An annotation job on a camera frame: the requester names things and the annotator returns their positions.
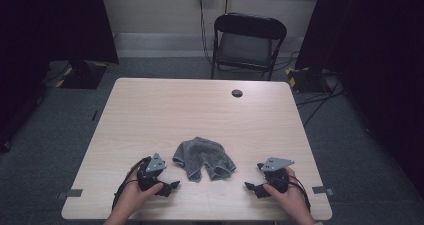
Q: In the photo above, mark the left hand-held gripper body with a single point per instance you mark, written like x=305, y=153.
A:
x=150, y=178

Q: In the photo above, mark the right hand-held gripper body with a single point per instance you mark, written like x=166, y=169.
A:
x=276, y=180

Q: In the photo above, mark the black folding chair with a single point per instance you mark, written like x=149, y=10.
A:
x=248, y=46

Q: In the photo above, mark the grey tape strip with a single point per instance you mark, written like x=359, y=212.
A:
x=71, y=193
x=321, y=190

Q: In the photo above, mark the black stand base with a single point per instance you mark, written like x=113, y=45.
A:
x=306, y=81
x=83, y=76

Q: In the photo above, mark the dark curtain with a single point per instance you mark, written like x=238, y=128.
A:
x=50, y=25
x=376, y=51

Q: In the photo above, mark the person's left hand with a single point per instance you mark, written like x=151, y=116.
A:
x=133, y=198

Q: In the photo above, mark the person's right hand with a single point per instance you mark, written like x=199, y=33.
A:
x=293, y=200

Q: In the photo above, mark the grey towel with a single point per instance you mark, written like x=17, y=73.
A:
x=203, y=155

